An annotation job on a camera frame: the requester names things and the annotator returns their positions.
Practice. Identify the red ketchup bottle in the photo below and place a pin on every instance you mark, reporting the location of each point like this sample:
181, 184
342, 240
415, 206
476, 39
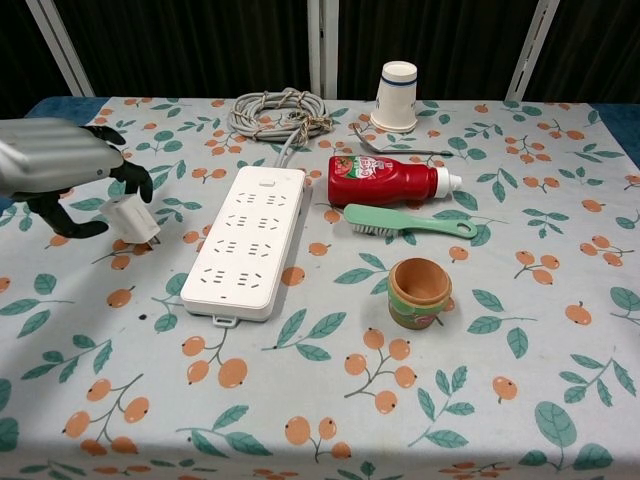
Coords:
385, 180

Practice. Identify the small brown wooden cup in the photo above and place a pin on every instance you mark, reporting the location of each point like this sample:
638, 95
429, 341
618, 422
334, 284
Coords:
420, 300

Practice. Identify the small white block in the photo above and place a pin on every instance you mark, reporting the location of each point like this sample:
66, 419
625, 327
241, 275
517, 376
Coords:
131, 220

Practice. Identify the floral tablecloth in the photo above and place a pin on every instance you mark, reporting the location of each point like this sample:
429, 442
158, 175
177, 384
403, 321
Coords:
350, 400

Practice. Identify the metal spoon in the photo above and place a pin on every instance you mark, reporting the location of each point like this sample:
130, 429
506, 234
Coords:
400, 149

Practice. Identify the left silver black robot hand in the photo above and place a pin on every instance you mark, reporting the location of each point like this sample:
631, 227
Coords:
55, 155

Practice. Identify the green plastic brush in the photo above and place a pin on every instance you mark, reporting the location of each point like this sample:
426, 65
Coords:
400, 221

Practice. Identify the white paper cup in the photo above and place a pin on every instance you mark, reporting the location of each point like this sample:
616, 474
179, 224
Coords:
395, 100

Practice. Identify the black pleated curtain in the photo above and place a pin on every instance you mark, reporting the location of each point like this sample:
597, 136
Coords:
600, 50
450, 30
200, 45
20, 60

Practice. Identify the white metal frame post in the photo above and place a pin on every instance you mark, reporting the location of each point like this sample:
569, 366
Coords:
532, 45
322, 45
62, 45

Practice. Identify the white power strip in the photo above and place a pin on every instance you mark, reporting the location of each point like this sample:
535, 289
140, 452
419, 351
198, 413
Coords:
245, 240

